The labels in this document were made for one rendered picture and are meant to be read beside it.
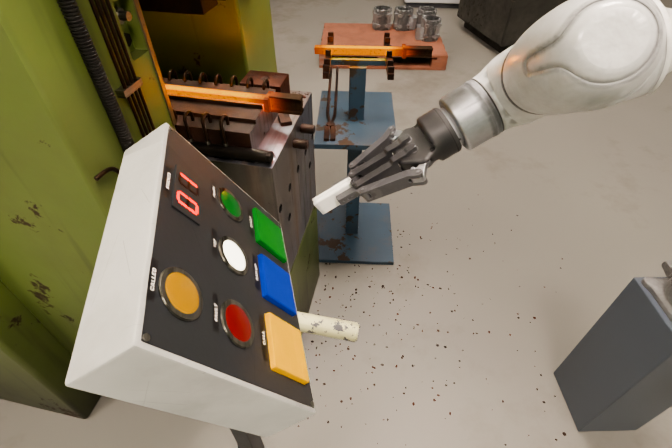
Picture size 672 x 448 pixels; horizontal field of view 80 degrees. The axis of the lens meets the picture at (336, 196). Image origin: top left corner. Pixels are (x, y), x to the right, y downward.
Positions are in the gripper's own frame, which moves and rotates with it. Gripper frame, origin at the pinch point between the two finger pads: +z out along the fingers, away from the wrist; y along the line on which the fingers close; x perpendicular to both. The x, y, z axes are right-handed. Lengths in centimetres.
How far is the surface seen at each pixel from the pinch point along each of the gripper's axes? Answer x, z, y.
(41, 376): -23, 108, 23
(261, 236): 3.2, 12.5, -2.7
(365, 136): -48, -4, 71
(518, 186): -158, -59, 98
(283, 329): 0.9, 12.5, -17.8
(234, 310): 10.3, 12.9, -18.7
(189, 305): 17.2, 12.9, -21.1
